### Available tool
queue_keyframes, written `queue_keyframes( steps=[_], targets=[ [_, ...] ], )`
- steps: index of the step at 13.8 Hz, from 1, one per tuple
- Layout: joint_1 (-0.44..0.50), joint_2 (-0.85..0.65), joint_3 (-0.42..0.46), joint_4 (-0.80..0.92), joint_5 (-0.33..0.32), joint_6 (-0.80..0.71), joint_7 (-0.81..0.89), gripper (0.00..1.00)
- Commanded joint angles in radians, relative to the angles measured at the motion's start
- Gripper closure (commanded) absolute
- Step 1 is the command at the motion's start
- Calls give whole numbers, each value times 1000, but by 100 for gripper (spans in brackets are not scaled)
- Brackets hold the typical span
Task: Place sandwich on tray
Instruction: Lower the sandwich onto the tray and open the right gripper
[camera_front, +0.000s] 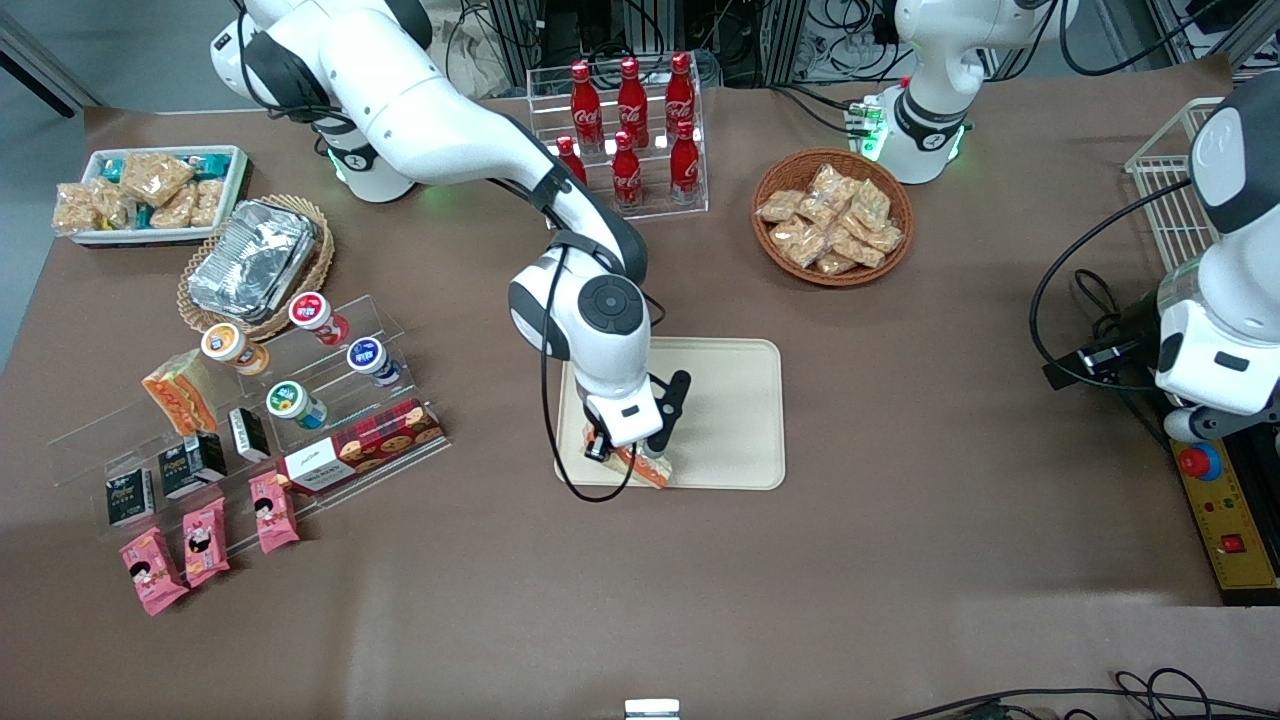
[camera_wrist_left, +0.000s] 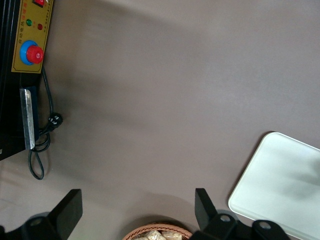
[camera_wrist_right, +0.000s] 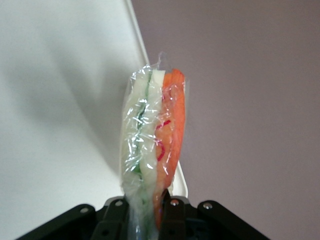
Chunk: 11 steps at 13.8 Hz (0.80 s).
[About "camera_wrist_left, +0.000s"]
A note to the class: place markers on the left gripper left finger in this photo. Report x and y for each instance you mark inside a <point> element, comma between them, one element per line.
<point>71,210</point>

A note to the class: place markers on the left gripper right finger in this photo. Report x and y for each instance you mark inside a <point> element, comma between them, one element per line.
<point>206,212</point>

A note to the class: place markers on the beige rectangular tray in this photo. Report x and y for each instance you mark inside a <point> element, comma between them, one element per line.
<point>275,180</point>

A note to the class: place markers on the clear brown snack pack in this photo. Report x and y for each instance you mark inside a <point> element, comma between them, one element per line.
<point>172,236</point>
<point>152,236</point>

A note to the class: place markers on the round wicker basket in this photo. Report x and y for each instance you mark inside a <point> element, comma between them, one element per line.
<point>155,226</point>

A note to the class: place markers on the brown table cover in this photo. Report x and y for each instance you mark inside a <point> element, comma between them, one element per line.
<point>162,100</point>

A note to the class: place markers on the yellow black control box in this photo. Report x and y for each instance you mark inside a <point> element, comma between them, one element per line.
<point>30,30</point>

